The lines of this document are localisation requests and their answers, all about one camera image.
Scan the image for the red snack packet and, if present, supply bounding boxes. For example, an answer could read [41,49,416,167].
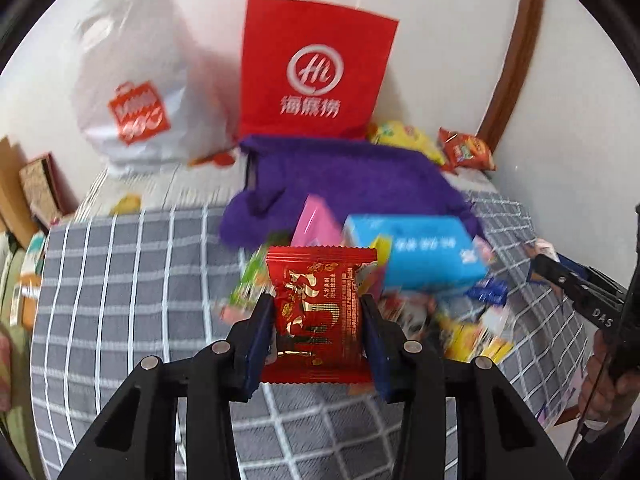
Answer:
[264,245,378,385]

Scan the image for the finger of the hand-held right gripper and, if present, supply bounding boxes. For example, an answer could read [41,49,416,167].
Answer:
[531,254,625,333]
[556,254,629,306]

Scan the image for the white plastic bag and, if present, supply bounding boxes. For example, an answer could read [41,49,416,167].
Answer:
[72,0,241,178]

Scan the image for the pile of mixed snacks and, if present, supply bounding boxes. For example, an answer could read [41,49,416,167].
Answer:
[220,232,516,366]

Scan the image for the purple towel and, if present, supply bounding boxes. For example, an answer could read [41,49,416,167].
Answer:
[219,135,485,251]

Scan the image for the blue tissue pack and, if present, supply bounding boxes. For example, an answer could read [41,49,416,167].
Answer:
[342,214,490,295]

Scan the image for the red paper bag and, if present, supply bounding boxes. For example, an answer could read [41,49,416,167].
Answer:
[239,0,400,141]

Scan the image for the person's right forearm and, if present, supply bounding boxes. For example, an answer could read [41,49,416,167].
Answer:
[570,417,628,480]

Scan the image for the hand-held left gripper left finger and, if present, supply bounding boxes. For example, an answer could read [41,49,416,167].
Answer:
[57,292,276,480]

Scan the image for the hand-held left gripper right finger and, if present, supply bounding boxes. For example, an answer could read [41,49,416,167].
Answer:
[360,294,573,480]

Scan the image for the orange chip bag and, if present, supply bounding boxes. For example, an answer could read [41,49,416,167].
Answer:
[438,127,497,172]

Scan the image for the white pink snack packet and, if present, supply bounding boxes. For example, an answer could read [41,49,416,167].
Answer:
[522,239,557,262]

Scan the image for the yellow chip bag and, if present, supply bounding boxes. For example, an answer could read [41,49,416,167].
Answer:
[367,120,446,166]

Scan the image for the patterned brown box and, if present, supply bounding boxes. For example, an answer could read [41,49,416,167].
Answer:
[19,152,66,228]

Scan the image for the brown wooden door frame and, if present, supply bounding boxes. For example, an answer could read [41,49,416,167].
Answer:
[477,0,548,151]

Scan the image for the grey checked blanket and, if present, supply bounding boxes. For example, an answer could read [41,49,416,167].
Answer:
[30,185,591,480]

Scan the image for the person's right hand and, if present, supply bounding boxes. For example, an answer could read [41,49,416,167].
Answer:
[581,332,640,429]

